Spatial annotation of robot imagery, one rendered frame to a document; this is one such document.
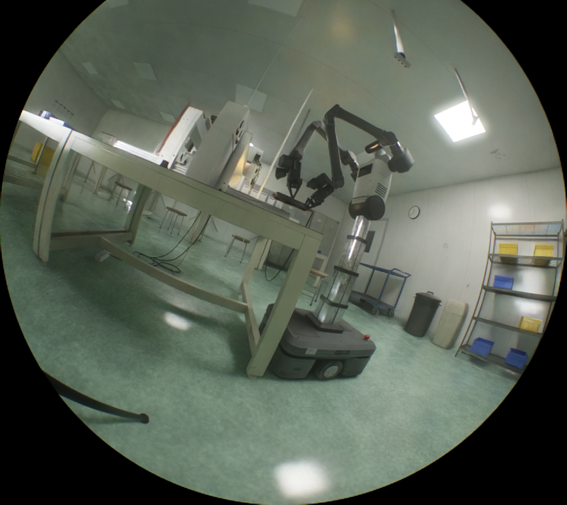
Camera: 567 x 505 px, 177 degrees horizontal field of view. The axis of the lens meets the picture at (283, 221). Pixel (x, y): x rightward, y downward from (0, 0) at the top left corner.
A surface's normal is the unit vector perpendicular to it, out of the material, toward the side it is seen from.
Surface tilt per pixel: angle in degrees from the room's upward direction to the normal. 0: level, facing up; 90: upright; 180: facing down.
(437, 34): 180
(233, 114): 90
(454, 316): 94
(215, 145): 90
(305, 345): 45
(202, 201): 90
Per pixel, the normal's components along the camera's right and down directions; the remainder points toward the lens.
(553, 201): -0.90, -0.38
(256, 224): 0.25, -0.02
